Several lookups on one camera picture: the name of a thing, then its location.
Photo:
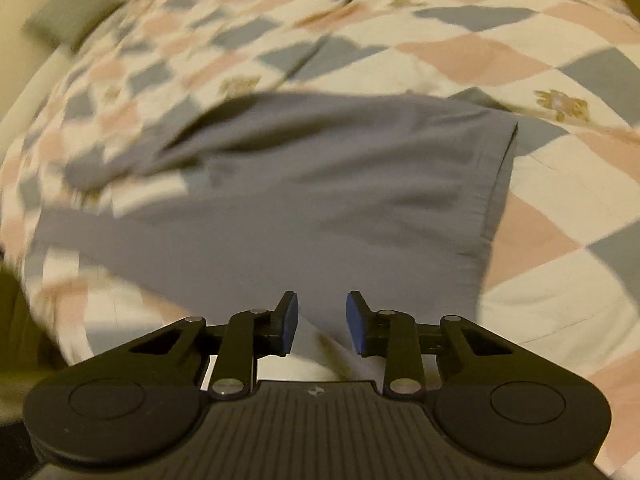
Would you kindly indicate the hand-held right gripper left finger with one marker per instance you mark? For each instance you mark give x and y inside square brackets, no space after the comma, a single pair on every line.
[289,325]

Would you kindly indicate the grey shirt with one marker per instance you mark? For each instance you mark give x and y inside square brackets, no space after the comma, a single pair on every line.
[320,200]

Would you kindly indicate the checkered bear print quilt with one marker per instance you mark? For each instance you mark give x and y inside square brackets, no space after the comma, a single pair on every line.
[500,60]

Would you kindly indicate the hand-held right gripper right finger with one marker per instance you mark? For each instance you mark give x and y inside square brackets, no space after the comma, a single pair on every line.
[354,325]

